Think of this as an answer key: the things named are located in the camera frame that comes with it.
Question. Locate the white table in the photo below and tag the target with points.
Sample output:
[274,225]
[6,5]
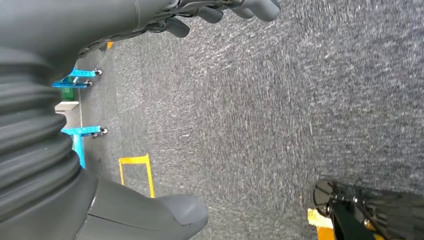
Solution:
[66,106]

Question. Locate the black glossy robot foot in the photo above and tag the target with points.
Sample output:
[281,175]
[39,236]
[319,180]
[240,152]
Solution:
[381,212]

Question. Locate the yellow floor tape square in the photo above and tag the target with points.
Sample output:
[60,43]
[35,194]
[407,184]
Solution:
[319,218]
[110,45]
[134,160]

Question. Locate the green plastic crate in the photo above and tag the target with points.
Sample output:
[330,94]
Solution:
[67,94]

